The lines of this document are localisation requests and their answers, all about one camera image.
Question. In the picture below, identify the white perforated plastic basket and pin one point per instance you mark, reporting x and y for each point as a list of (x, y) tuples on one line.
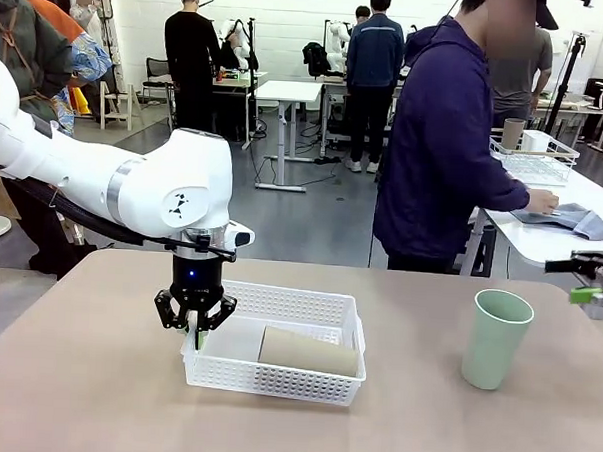
[(275, 380)]

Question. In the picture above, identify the person in purple jacket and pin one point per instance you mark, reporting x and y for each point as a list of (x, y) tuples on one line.
[(435, 142)]

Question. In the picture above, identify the white cup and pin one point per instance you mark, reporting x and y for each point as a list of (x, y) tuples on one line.
[(535, 141)]

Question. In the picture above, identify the mannequin in orange blue clothes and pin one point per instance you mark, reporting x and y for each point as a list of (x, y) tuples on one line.
[(91, 56)]

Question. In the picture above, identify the person's right hand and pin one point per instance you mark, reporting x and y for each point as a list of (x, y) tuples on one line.
[(543, 201)]

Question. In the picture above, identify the black light stand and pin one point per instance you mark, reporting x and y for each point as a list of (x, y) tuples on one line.
[(250, 58)]

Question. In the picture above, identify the wooden step stool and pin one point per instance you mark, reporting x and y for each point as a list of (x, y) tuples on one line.
[(118, 95)]

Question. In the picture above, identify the pale green cup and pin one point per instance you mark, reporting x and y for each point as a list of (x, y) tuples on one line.
[(491, 354)]

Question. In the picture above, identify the blue-grey cloth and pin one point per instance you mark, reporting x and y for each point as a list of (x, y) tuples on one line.
[(587, 223)]

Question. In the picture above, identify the person in grey t-shirt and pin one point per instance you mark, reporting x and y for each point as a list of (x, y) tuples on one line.
[(518, 85)]

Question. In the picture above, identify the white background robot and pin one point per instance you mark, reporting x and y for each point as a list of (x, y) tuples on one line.
[(237, 38), (337, 42)]

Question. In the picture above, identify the person's right forearm purple sleeve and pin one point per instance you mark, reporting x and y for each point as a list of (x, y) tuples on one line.
[(508, 195)]

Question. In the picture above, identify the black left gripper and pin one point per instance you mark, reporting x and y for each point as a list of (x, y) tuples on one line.
[(196, 279)]

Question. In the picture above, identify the person with black hair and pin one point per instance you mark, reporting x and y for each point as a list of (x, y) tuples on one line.
[(362, 13)]

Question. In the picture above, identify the person in black clothes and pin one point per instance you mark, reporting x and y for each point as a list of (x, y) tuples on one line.
[(189, 56)]

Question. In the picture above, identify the person in blue jacket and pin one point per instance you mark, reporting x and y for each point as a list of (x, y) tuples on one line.
[(374, 54)]

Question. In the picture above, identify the black chair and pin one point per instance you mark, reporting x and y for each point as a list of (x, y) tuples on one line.
[(155, 69)]

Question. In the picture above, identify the white standing desk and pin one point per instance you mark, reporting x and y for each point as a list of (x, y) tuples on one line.
[(287, 90)]

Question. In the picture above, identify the wood-top desk with items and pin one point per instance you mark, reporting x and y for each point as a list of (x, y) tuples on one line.
[(238, 80)]

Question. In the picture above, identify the white side table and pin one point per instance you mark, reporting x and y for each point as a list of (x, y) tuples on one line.
[(546, 241)]

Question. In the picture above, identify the black tripod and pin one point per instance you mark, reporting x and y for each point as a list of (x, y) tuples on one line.
[(565, 77)]

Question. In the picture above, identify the background desk with white legs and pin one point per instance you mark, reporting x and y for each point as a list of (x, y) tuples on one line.
[(332, 84)]

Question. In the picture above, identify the taupe cup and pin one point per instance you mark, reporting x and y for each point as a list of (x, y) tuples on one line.
[(306, 354), (513, 135)]

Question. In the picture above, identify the person in white top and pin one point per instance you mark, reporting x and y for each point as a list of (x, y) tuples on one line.
[(85, 21)]

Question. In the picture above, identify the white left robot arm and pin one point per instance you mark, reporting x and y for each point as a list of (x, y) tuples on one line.
[(158, 180)]

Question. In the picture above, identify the person in green puffer vest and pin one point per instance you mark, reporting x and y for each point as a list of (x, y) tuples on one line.
[(34, 49)]

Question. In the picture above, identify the silver ladder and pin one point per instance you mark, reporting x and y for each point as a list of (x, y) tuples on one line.
[(112, 27)]

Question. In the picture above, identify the black power strip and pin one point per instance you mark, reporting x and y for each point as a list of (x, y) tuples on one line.
[(329, 160)]

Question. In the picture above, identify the long background desk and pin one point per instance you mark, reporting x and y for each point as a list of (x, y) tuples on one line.
[(572, 105)]

